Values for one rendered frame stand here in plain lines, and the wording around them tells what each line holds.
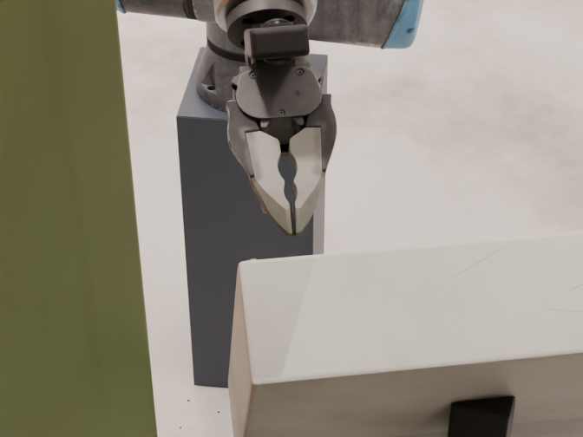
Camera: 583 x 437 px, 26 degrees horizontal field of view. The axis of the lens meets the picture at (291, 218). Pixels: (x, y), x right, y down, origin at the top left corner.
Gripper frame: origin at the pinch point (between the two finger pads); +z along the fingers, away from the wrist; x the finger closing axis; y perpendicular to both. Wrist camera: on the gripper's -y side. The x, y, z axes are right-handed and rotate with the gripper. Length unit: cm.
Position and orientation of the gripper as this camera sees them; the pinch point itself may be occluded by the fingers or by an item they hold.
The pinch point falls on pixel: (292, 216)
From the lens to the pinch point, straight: 101.9
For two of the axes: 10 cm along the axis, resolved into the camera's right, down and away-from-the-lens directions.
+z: 1.1, 9.2, -3.8
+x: -9.9, 0.8, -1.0
